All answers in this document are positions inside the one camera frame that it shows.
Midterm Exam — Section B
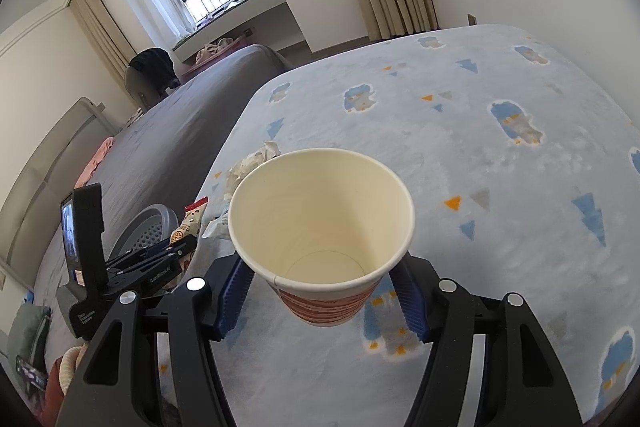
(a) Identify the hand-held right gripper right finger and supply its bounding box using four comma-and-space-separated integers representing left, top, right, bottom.
387, 257, 583, 427

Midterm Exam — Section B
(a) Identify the black jacket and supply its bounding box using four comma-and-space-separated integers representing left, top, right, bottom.
129, 48, 181, 100

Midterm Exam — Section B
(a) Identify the green cushion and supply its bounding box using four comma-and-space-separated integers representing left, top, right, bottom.
7, 304, 51, 370

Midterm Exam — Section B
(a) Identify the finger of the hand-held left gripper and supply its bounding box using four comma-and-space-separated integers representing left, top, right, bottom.
107, 241, 173, 270
145, 234, 198, 265

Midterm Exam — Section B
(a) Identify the light blue printed blanket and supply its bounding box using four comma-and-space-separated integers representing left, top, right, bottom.
150, 24, 640, 427

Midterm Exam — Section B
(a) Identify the pink cloth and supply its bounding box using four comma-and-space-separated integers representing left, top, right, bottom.
74, 138, 115, 188

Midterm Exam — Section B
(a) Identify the grey bed sheet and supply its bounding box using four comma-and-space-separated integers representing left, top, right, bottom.
30, 44, 296, 358

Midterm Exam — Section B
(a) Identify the white wet wipes pack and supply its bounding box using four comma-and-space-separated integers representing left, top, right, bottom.
201, 214, 232, 240

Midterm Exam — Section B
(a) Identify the red patterned paper cup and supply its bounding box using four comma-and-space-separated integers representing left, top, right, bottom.
228, 148, 416, 327

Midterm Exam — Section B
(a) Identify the grey perforated plastic basket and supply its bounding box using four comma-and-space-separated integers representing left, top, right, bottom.
111, 203, 180, 265

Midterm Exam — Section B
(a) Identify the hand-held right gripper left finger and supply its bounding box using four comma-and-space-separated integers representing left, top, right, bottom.
64, 254, 256, 427

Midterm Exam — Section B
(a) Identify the red beige snack packet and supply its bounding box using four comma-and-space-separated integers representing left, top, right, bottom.
170, 198, 209, 273

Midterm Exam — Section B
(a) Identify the pile of pale clothes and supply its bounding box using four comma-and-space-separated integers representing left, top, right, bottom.
192, 38, 236, 65

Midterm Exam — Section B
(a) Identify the white window bench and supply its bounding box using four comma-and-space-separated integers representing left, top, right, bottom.
172, 0, 311, 62

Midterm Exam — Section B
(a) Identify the beige bed headboard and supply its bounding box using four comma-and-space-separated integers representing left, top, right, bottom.
0, 97, 113, 288

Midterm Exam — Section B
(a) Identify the crumpled cream wrapper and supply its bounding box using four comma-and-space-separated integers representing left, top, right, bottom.
223, 141, 281, 198

